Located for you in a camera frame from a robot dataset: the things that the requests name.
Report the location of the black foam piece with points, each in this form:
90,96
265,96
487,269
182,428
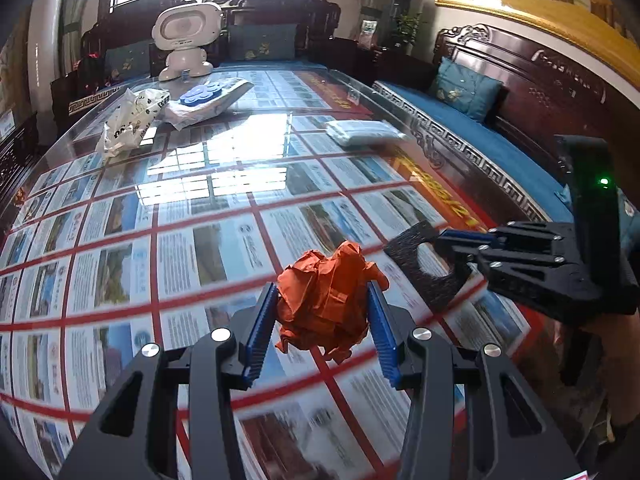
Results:
405,255

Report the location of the small picture frame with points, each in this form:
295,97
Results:
369,25

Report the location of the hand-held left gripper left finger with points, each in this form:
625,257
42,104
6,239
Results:
260,330

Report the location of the blue embroidered cushion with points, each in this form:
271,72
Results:
631,217
465,90

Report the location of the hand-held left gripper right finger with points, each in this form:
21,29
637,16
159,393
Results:
382,330

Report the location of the long wooden sofa blue seat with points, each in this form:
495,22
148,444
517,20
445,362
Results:
500,145

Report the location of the orange paper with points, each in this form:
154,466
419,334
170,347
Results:
325,300

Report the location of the white printed plastic bag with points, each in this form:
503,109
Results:
130,122

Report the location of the teal embroidered cushion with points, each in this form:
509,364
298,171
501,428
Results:
262,42
127,62

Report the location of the patterned curtain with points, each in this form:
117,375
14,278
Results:
85,0

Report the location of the white flat packet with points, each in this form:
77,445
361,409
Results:
365,132

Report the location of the gold framed tree painting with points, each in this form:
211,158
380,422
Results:
540,0

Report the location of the green potted plant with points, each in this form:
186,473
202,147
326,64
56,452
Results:
409,30

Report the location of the black tall speaker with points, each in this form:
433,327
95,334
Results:
401,5

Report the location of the person's right forearm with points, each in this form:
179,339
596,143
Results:
625,370

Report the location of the carved wooden sofa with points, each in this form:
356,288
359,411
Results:
280,10

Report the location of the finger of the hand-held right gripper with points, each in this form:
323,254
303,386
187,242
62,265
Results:
530,280
465,236

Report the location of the white robot toy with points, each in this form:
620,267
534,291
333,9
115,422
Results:
185,35

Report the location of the dark wooden cabinet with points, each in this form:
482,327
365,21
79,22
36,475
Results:
17,155

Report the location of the white standing air conditioner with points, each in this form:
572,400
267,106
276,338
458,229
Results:
47,35

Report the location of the white packet with blue flower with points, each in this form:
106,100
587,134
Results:
210,105

